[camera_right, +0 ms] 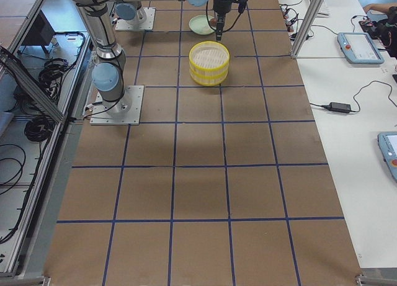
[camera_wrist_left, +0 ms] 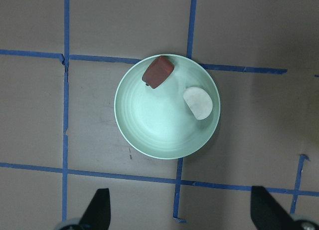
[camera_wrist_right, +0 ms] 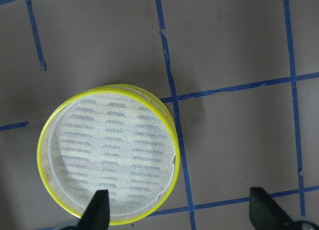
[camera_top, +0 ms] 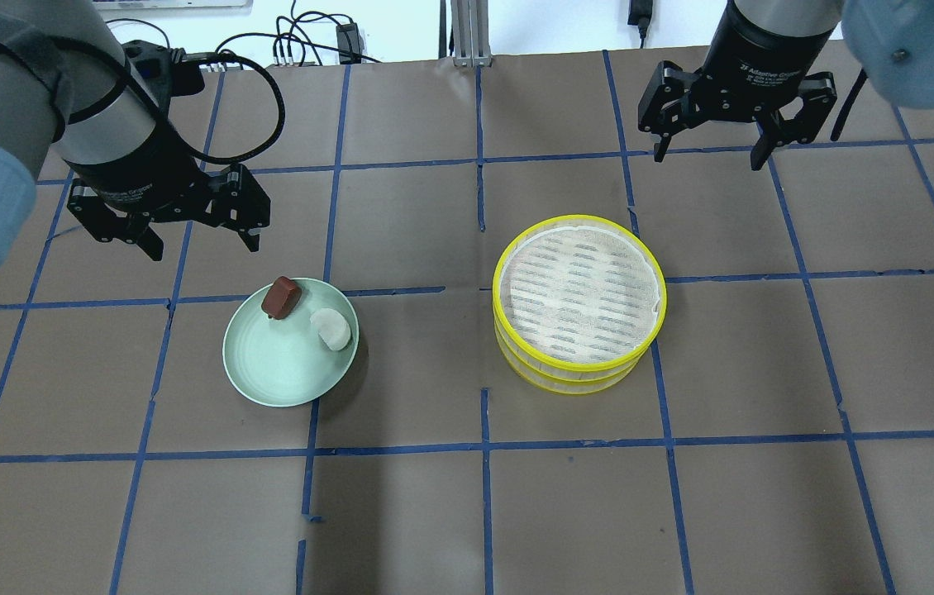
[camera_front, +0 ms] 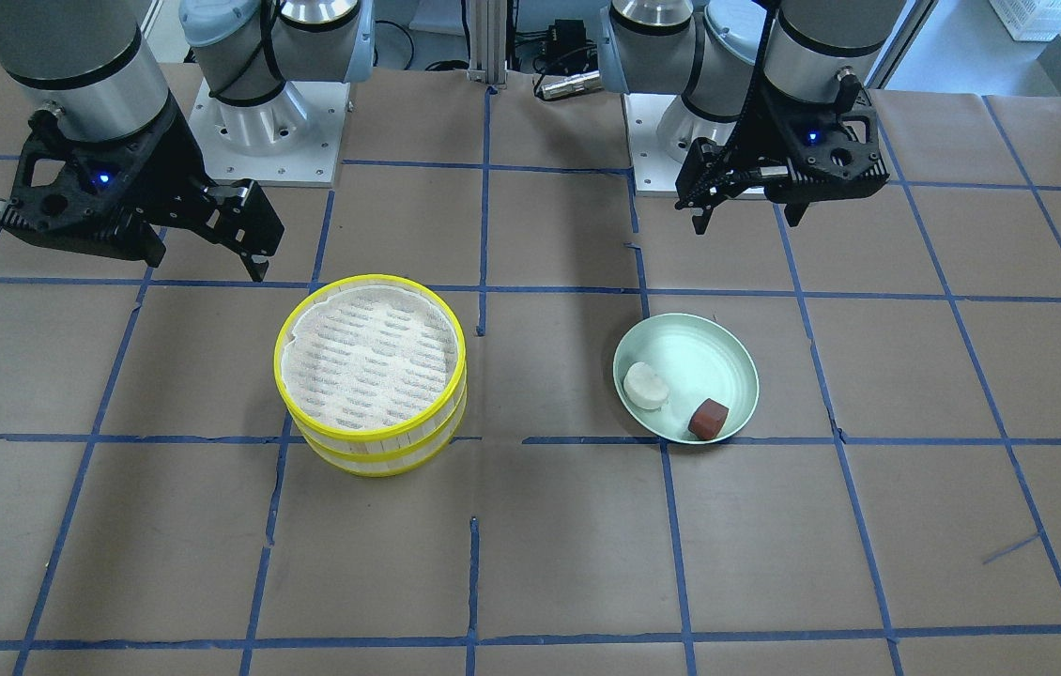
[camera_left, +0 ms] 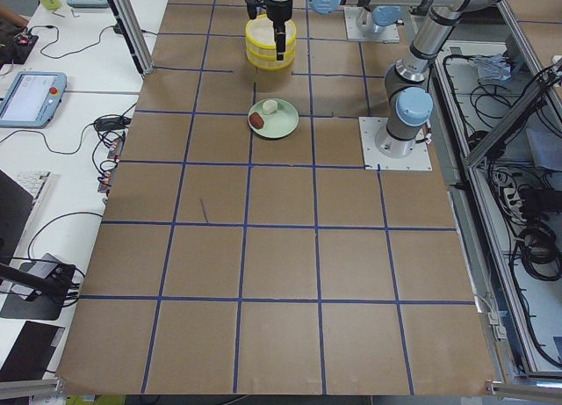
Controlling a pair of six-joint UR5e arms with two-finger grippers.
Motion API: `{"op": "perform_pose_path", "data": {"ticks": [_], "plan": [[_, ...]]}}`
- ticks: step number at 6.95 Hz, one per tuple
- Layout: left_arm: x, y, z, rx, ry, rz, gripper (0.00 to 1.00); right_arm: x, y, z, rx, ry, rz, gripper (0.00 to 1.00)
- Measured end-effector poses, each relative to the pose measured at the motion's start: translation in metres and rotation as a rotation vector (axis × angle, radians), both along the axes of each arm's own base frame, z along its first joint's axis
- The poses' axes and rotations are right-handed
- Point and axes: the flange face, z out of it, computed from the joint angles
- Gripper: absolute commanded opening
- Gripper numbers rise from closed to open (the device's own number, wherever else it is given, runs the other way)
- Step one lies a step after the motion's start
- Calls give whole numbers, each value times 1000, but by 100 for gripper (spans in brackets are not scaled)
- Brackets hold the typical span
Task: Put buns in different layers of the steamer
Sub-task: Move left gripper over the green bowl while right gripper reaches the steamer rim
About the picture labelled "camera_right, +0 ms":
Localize teach pendant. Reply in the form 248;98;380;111
377;132;397;181
337;32;384;65

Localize brown bun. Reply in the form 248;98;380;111
209;18;216;27

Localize lower teach pendant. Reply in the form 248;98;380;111
377;132;397;181

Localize aluminium frame post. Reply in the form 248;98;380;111
290;0;324;58

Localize upper teach pendant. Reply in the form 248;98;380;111
337;32;384;65

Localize light green plate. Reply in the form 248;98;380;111
189;15;215;35

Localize coiled black cables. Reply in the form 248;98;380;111
24;115;52;143

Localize black power adapter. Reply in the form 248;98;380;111
321;102;352;114

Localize aluminium diagonal frame beam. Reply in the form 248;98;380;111
1;46;66;123

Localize black box under table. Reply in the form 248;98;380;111
21;10;55;54

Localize yellow steamer layer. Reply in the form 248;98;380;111
189;41;230;74
189;69;228;86

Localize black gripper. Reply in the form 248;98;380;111
213;0;231;40

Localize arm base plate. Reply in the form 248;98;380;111
115;7;156;32
89;86;145;125

